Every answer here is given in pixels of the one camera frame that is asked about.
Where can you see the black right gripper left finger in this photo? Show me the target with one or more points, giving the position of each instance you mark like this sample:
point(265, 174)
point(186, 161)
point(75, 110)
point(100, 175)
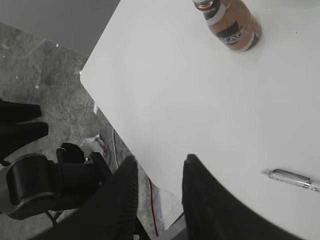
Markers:
point(110, 214)

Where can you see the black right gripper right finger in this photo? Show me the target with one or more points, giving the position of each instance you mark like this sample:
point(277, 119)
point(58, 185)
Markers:
point(213, 213)

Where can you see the grey grip ballpoint pen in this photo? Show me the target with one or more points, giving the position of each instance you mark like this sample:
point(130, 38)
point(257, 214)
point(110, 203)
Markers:
point(293, 179)

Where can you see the brown Nescafe coffee bottle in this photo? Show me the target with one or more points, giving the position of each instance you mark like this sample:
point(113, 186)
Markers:
point(231, 22)

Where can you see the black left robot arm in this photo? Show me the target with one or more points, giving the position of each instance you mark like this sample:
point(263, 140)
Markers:
point(33, 184)

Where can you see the white plastic bag on floor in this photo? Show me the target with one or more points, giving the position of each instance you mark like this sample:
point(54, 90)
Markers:
point(94, 144)

